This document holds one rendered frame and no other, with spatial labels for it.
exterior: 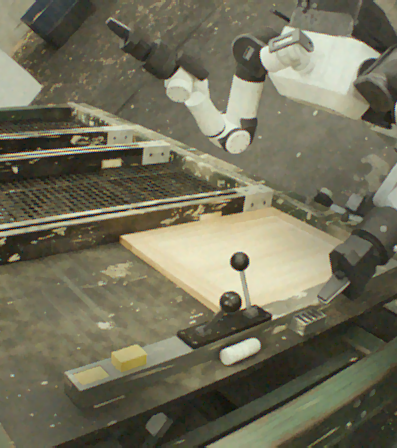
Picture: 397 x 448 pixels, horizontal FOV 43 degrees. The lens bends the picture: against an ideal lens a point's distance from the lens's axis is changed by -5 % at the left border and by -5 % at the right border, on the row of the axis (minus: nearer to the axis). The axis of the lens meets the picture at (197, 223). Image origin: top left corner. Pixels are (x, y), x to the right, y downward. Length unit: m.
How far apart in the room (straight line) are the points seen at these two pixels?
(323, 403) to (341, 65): 0.78
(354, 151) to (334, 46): 1.57
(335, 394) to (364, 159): 2.03
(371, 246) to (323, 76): 0.51
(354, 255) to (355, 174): 1.87
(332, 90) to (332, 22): 0.18
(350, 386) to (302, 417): 0.13
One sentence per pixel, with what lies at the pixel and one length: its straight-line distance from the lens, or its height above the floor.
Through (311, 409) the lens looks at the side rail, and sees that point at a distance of 0.83.
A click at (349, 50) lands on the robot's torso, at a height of 1.36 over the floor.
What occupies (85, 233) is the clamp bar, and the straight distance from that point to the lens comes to 1.29.
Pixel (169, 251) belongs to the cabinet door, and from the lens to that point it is 1.30.
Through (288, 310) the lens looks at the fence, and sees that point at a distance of 1.09.
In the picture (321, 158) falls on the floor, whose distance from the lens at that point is 2.89.
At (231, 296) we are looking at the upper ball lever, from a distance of 0.86.
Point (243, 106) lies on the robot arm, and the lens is 1.54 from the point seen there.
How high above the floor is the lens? 2.22
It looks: 47 degrees down
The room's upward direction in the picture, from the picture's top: 49 degrees counter-clockwise
